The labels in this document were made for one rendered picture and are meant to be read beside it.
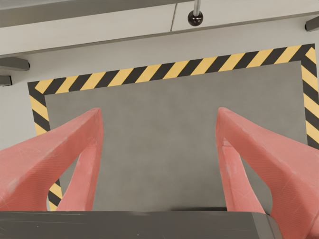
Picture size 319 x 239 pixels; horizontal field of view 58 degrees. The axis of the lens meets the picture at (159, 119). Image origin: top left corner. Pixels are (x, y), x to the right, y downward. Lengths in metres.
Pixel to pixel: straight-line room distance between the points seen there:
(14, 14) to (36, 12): 0.02
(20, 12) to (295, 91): 1.10
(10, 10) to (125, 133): 0.90
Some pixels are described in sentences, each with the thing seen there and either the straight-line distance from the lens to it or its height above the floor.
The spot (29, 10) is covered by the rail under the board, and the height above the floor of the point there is 0.85.
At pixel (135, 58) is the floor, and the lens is 1.18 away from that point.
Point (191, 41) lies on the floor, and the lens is 1.19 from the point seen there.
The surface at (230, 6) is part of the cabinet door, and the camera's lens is 0.63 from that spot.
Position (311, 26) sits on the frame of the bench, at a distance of 1.28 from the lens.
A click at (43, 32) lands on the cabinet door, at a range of 0.64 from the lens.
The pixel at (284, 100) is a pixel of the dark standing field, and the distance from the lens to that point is 1.27.
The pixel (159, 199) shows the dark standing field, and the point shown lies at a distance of 1.26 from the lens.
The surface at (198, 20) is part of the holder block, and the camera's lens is 0.26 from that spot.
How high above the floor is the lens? 1.17
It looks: 84 degrees down
